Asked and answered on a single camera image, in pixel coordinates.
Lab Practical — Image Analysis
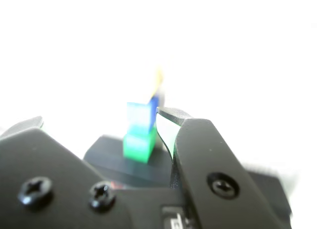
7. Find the black cardboard box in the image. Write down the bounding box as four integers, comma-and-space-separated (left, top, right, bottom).
82, 134, 174, 177

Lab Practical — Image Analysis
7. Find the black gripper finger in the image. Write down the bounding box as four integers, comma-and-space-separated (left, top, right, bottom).
156, 106, 281, 229
0, 115, 135, 229

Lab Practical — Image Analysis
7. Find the blue wooden cube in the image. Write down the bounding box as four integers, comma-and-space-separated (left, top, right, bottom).
126, 94, 159, 136

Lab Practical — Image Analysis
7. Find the yellow wooden cube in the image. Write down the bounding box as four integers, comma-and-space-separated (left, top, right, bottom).
150, 64, 166, 96

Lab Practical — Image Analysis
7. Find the green wooden cube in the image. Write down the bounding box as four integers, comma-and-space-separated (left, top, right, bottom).
122, 126, 157, 165

